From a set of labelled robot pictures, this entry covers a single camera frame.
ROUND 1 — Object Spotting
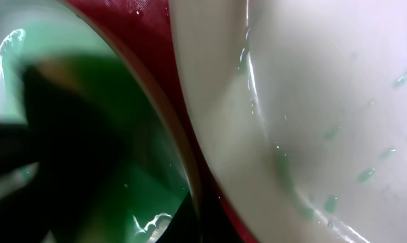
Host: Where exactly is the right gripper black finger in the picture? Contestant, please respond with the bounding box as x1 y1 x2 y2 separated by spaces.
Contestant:
0 124 34 175

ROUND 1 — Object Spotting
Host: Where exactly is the green sponge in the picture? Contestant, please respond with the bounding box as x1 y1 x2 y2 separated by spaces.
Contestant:
0 54 138 242

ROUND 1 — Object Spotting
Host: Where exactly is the white plate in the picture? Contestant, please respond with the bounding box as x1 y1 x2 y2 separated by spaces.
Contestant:
0 1 202 242
169 0 407 242

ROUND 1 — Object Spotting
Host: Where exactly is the red plastic tray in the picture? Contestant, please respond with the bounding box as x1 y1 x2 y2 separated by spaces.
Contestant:
67 0 255 242

